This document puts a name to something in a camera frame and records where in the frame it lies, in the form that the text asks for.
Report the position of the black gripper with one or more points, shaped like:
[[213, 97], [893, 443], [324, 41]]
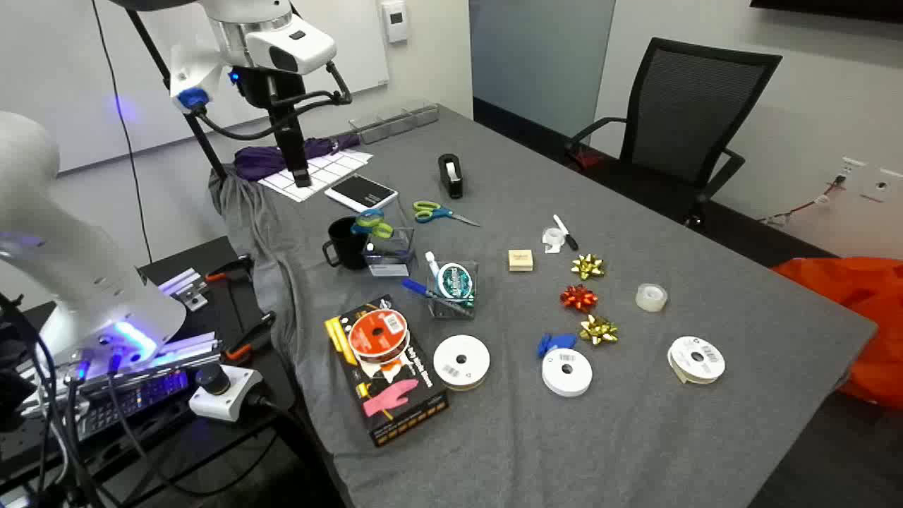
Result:
[[281, 99]]

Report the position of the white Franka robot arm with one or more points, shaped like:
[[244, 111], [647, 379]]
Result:
[[89, 272]]

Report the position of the clear case with green item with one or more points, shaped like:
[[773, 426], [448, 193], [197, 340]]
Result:
[[396, 247]]

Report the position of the pink plastic item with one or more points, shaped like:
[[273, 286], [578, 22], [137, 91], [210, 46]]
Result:
[[391, 395]]

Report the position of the white grid paper sheet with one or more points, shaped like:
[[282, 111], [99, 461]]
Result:
[[324, 178]]

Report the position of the purple cloth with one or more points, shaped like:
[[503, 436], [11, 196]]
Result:
[[266, 158]]

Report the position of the black smartphone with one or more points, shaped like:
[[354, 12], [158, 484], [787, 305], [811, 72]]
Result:
[[361, 193]]

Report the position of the black mug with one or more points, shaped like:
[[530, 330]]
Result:
[[344, 244]]

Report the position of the green toy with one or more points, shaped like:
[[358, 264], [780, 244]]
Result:
[[376, 227]]

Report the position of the black tape dispenser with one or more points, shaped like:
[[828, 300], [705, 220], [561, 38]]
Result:
[[453, 176]]

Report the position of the white tube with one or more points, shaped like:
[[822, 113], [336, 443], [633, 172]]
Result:
[[433, 265]]

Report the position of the blue pen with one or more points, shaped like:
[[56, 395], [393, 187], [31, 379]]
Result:
[[424, 290]]

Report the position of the yellow tool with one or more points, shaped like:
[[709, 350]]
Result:
[[338, 340]]

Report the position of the orange ribbon spool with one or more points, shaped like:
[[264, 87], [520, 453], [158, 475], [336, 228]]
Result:
[[378, 333]]

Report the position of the Ice Breakers mint tin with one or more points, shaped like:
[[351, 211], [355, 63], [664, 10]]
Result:
[[458, 282]]

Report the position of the beige sticky note block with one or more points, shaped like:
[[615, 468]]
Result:
[[520, 259]]

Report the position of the white spool with gold ribbon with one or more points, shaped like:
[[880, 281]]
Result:
[[461, 361]]

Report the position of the white crumpled paper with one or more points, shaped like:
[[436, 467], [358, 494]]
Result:
[[551, 240]]

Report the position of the black nitrile gloves box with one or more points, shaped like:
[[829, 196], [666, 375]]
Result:
[[405, 412]]

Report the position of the black side table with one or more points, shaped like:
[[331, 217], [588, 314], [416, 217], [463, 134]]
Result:
[[207, 441]]

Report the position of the gold gift bow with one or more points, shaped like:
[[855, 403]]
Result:
[[588, 265], [598, 330]]

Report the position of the red gift bow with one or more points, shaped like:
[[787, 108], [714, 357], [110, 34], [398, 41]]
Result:
[[578, 297]]

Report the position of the white spool with blue ribbon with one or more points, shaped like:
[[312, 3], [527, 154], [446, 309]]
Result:
[[567, 374]]

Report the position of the small white round cup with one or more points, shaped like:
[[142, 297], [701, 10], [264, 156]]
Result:
[[649, 297]]

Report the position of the black mesh office chair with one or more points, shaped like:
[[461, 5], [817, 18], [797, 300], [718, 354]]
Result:
[[691, 113]]

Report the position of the grey tablecloth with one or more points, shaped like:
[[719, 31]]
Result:
[[602, 423]]

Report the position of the orange bag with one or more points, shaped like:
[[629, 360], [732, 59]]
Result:
[[862, 300]]

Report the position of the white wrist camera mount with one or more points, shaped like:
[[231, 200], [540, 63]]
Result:
[[190, 82]]

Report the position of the white wall thermostat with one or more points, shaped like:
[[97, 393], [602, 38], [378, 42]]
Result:
[[396, 18]]

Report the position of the black wall screen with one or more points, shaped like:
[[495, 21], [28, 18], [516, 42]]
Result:
[[836, 5]]

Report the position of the white wall outlet plate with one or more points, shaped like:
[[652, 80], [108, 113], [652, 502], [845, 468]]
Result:
[[876, 178]]

